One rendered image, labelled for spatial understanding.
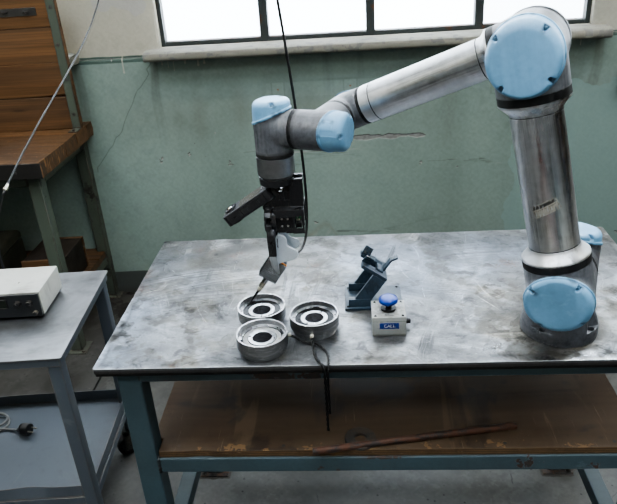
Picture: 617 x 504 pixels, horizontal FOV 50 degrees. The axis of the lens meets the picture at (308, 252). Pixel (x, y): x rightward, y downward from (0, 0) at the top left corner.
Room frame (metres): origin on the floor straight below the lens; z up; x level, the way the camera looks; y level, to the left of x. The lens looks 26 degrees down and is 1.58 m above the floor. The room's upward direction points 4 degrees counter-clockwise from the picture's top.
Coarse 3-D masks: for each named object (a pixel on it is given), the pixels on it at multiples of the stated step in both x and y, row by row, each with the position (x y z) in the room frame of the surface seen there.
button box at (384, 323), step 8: (376, 304) 1.21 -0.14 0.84; (400, 304) 1.21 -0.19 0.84; (376, 312) 1.18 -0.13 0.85; (384, 312) 1.18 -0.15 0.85; (392, 312) 1.18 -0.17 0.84; (400, 312) 1.17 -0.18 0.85; (376, 320) 1.16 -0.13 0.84; (384, 320) 1.16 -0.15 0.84; (392, 320) 1.16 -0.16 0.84; (400, 320) 1.16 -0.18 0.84; (408, 320) 1.18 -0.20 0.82; (376, 328) 1.16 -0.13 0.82; (384, 328) 1.16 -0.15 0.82; (392, 328) 1.16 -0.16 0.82; (400, 328) 1.16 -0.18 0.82
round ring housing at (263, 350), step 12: (252, 324) 1.19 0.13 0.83; (264, 324) 1.19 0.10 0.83; (276, 324) 1.18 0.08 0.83; (240, 336) 1.15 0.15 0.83; (252, 336) 1.15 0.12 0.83; (264, 336) 1.16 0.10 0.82; (240, 348) 1.11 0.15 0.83; (252, 348) 1.09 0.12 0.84; (264, 348) 1.09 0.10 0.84; (276, 348) 1.10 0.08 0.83; (252, 360) 1.10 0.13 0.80; (264, 360) 1.10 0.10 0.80
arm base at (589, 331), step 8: (520, 320) 1.17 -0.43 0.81; (528, 320) 1.13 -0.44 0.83; (592, 320) 1.11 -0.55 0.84; (528, 328) 1.12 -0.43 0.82; (536, 328) 1.11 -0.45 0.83; (544, 328) 1.11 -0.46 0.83; (584, 328) 1.08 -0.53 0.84; (592, 328) 1.10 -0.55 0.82; (528, 336) 1.12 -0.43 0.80; (536, 336) 1.10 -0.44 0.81; (544, 336) 1.09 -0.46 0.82; (552, 336) 1.08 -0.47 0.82; (560, 336) 1.08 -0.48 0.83; (568, 336) 1.08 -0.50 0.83; (576, 336) 1.07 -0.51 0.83; (584, 336) 1.08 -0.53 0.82; (592, 336) 1.09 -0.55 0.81; (544, 344) 1.09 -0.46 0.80; (552, 344) 1.08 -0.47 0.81; (560, 344) 1.08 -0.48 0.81; (568, 344) 1.07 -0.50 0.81; (576, 344) 1.07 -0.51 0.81; (584, 344) 1.08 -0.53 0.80
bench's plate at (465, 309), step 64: (192, 256) 1.60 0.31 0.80; (256, 256) 1.57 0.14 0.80; (320, 256) 1.55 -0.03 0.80; (384, 256) 1.52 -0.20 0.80; (448, 256) 1.50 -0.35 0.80; (512, 256) 1.47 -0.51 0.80; (128, 320) 1.29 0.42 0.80; (192, 320) 1.27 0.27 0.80; (448, 320) 1.20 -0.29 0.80; (512, 320) 1.18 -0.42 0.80
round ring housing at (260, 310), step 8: (248, 296) 1.29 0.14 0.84; (256, 296) 1.30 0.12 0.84; (264, 296) 1.30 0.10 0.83; (272, 296) 1.29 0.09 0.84; (240, 304) 1.26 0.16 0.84; (256, 304) 1.27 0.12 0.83; (264, 304) 1.27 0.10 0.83; (280, 304) 1.27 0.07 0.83; (240, 312) 1.22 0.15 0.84; (256, 312) 1.26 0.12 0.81; (264, 312) 1.27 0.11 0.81; (272, 312) 1.23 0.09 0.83; (280, 312) 1.22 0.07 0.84; (240, 320) 1.22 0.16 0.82; (248, 320) 1.20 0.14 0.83; (280, 320) 1.22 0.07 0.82
